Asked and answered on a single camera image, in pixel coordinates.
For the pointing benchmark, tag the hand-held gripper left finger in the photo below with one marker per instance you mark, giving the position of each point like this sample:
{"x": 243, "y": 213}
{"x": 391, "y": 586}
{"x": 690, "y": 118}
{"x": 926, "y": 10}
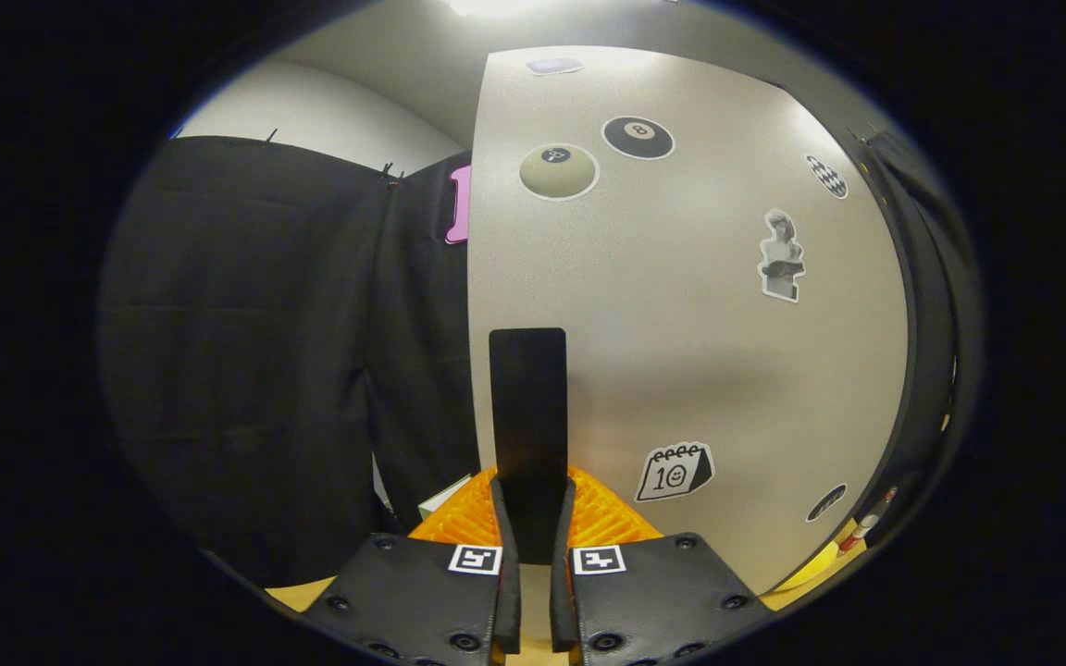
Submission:
{"x": 509, "y": 601}

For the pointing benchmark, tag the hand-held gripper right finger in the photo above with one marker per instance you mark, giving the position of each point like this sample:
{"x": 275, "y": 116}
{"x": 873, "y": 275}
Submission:
{"x": 561, "y": 601}

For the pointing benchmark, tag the green book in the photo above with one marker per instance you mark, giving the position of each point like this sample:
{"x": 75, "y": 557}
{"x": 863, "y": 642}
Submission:
{"x": 440, "y": 499}

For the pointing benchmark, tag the yellow corn toy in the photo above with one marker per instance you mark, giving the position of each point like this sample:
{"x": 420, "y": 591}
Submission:
{"x": 815, "y": 569}

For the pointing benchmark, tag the black backdrop cloth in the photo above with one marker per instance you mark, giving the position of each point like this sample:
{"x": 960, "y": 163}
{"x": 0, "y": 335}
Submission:
{"x": 246, "y": 370}

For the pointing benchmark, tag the large ceiling light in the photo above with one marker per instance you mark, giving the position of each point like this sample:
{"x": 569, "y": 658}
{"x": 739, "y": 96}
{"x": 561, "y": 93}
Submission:
{"x": 487, "y": 6}

